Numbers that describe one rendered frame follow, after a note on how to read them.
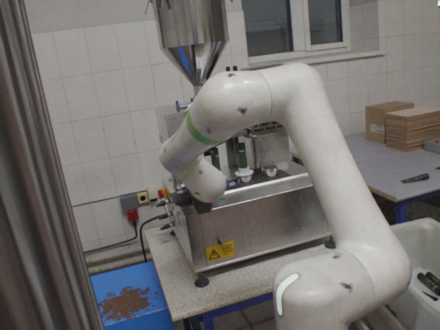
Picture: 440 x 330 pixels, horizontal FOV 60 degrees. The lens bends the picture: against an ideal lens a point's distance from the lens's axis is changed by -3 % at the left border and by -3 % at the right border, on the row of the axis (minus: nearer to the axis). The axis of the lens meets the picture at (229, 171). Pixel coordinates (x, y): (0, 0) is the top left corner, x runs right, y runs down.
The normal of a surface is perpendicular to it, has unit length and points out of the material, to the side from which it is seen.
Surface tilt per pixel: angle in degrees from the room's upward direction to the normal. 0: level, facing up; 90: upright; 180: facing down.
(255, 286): 0
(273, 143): 90
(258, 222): 90
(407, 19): 90
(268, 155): 90
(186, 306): 0
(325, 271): 10
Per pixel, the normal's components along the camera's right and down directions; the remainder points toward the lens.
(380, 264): 0.23, -0.54
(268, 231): 0.32, 0.25
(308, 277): -0.15, -0.88
